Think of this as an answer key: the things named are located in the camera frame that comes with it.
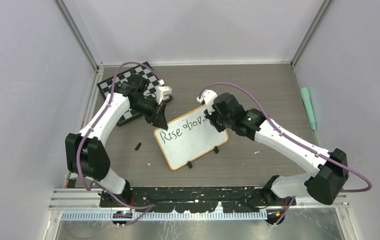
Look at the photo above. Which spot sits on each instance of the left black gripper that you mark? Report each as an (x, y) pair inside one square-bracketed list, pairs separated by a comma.
[(158, 118)]

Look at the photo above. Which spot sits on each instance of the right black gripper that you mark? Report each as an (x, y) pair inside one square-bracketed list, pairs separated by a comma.
[(212, 117)]

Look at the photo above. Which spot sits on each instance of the black marker cap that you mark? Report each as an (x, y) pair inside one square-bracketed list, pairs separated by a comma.
[(138, 146)]

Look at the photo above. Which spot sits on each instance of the yellow framed whiteboard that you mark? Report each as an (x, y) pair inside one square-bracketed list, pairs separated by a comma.
[(188, 137)]

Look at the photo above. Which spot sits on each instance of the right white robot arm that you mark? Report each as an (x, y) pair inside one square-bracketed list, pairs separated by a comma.
[(322, 179)]

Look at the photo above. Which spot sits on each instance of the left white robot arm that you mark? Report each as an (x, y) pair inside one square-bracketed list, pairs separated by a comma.
[(86, 155)]

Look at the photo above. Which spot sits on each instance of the black whiteboard foot right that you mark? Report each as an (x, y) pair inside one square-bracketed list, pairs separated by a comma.
[(216, 149)]

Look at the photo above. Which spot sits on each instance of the black whiteboard foot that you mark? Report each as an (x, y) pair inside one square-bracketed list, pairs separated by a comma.
[(189, 165), (216, 149)]

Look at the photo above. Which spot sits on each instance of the black whiteboard foot left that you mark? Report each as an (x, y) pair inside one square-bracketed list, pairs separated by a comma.
[(189, 165)]

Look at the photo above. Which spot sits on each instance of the black white checkerboard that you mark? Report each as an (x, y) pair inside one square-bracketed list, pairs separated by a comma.
[(105, 86)]

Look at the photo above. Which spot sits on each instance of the mint green microphone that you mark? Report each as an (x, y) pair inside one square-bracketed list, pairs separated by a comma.
[(306, 98)]

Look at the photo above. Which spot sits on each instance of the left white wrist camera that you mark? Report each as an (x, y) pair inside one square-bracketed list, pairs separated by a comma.
[(162, 92)]

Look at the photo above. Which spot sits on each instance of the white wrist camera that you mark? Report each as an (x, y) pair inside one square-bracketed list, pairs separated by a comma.
[(162, 92), (207, 98)]

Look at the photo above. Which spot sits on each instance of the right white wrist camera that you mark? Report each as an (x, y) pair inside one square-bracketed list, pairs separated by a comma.
[(207, 98)]

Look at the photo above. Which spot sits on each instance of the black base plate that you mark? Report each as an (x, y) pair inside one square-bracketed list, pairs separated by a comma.
[(205, 199)]

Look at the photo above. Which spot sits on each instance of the aluminium frame rail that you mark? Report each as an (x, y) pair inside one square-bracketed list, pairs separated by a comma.
[(76, 204)]

